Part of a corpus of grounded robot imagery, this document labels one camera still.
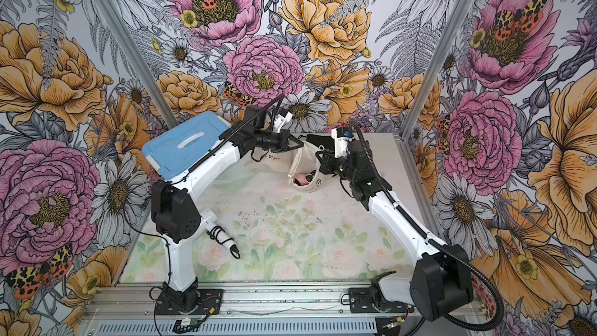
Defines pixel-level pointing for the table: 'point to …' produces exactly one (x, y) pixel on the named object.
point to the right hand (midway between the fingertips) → (316, 158)
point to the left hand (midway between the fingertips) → (300, 149)
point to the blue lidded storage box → (171, 153)
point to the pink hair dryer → (303, 179)
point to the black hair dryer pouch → (327, 141)
